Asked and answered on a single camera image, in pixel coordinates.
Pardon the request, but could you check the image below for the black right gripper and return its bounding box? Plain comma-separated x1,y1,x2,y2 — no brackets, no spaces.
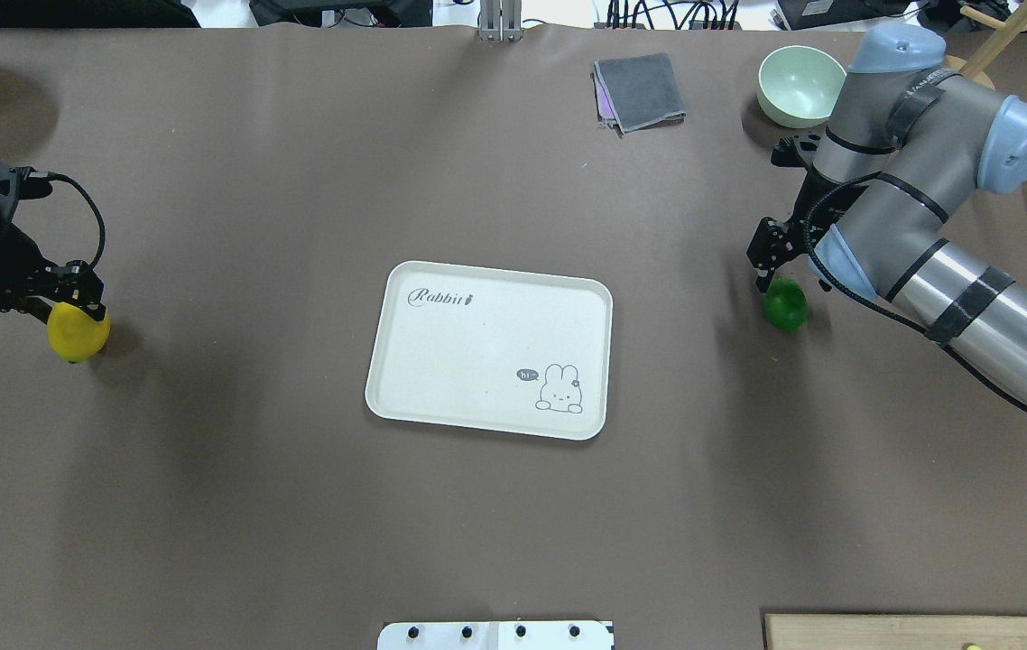
747,132,842,293

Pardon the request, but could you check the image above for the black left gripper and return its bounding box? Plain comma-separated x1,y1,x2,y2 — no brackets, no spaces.
0,162,108,322

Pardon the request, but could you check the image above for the yellow lemon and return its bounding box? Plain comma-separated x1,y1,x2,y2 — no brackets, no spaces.
46,314,112,365

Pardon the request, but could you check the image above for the green lime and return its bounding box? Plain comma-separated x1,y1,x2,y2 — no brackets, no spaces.
763,277,810,332

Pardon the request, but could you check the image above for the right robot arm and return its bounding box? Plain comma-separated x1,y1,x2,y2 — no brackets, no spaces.
747,23,1027,413

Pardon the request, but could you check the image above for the white rabbit tray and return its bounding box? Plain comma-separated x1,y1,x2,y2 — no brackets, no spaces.
365,260,614,441

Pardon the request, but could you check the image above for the mint green bowl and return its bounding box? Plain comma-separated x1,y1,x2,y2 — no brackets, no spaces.
756,45,847,129

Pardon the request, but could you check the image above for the grey folded cloth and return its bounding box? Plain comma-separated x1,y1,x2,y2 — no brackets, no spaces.
592,52,687,135

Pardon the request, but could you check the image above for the wooden stand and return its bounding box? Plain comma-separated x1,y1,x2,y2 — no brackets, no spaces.
943,1,1027,89

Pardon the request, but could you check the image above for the wooden cutting board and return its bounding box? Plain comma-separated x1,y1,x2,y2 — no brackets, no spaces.
764,613,1027,649

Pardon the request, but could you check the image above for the white mounting plate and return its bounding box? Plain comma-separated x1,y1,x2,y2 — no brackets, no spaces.
376,618,615,649

